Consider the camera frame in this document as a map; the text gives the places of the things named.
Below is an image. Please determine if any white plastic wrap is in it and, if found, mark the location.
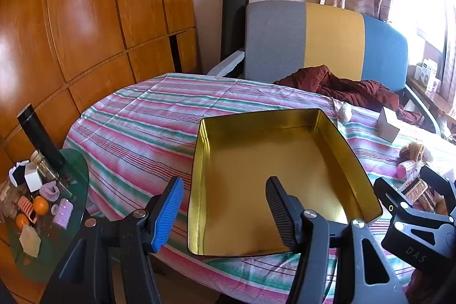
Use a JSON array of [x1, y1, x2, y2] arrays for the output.
[[338, 103, 353, 123]]

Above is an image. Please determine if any black rolled mat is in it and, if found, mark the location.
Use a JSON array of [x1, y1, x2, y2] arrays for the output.
[[220, 0, 247, 62]]

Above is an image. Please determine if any black cylinder bottle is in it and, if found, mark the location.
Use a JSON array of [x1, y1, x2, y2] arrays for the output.
[[17, 105, 66, 170]]

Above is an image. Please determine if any glass jar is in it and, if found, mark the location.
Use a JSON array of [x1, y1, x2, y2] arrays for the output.
[[30, 150, 59, 182]]

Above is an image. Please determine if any beige wrapped block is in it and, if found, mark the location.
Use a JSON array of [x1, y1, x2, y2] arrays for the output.
[[19, 227, 42, 258]]

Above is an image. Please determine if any wooden desk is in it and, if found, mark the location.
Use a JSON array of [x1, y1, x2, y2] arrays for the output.
[[406, 76, 456, 134]]

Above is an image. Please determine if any white box with blue print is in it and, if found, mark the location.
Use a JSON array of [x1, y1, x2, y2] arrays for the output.
[[415, 58, 438, 87]]

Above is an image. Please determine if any pink green striped tablecloth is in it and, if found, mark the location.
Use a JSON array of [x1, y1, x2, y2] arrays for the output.
[[64, 72, 456, 304]]

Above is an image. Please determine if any green glass side table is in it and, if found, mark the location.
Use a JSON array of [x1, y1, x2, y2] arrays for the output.
[[7, 147, 89, 281]]

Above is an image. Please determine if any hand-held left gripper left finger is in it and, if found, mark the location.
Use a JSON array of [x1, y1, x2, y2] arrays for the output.
[[40, 176, 185, 304]]

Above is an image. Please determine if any person's pink clothing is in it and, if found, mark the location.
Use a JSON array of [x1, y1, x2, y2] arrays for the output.
[[404, 270, 433, 301]]

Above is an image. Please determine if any brown knitted item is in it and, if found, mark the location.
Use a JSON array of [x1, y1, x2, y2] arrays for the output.
[[399, 142, 430, 162]]

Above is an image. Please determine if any light purple box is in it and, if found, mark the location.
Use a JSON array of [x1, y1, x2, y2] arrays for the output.
[[53, 198, 74, 229]]

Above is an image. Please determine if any wooden wardrobe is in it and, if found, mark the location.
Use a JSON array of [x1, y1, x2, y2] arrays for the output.
[[0, 0, 200, 301]]

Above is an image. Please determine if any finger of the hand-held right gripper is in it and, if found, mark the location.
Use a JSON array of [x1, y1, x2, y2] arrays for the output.
[[373, 177, 456, 276], [420, 164, 456, 215]]

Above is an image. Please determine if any cream box with blue label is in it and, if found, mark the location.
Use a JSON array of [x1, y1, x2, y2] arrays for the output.
[[378, 107, 401, 144]]

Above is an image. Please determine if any orange cracker packet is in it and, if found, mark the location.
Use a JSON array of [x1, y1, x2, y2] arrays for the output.
[[401, 177, 430, 203]]

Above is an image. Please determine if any small white box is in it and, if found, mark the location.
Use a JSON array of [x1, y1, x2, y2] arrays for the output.
[[24, 164, 42, 192]]

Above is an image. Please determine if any gold metal tin tray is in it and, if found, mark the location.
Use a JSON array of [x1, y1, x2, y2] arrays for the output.
[[186, 108, 383, 258]]

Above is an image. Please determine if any lavender soft item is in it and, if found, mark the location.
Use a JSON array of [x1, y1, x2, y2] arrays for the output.
[[40, 182, 62, 200]]

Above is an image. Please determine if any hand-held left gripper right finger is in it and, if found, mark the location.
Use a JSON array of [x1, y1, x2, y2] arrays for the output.
[[265, 176, 410, 304]]

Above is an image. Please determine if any dark red cloth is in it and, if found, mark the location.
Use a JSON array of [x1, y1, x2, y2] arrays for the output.
[[272, 65, 424, 127]]

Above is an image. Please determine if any brown lumpy item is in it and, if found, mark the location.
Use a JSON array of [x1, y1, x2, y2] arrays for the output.
[[0, 179, 22, 219]]

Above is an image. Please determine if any grey yellow blue chair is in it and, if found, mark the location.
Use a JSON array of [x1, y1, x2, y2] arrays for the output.
[[207, 1, 440, 134]]

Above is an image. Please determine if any pink hair roller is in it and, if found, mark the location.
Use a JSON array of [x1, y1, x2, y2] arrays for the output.
[[397, 160, 421, 180]]

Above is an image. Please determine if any orange striped item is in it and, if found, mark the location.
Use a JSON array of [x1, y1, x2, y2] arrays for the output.
[[19, 195, 39, 224]]

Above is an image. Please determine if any black white sock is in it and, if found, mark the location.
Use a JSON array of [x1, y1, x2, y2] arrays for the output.
[[9, 159, 32, 188]]

